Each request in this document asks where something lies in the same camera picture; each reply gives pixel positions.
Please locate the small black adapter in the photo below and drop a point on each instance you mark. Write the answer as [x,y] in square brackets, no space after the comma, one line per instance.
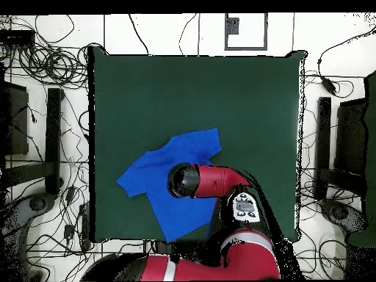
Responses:
[69,231]

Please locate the blue laundry garment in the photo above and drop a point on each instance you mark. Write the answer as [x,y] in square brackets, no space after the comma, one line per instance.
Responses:
[155,176]

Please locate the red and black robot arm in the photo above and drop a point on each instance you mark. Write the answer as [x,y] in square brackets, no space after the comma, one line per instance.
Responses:
[217,180]

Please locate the dark green table cloth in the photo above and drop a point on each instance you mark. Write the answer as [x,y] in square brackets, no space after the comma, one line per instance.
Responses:
[176,97]

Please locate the black power adapter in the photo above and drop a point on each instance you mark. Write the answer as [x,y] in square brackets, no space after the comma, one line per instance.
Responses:
[328,85]

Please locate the grey floor frame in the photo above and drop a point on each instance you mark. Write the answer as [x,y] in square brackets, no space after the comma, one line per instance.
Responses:
[246,47]

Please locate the black monitor box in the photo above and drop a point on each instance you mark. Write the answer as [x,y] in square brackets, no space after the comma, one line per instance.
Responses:
[17,123]
[351,138]

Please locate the flat black box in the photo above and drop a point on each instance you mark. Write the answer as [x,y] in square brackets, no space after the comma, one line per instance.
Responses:
[16,37]

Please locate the black power strip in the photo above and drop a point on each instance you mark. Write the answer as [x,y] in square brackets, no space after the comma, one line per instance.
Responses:
[85,226]

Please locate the green cloth covered table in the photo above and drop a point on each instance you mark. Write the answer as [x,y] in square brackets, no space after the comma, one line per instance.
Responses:
[370,147]

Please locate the grey chair base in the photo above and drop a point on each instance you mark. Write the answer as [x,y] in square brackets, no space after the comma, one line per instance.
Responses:
[38,203]
[340,213]

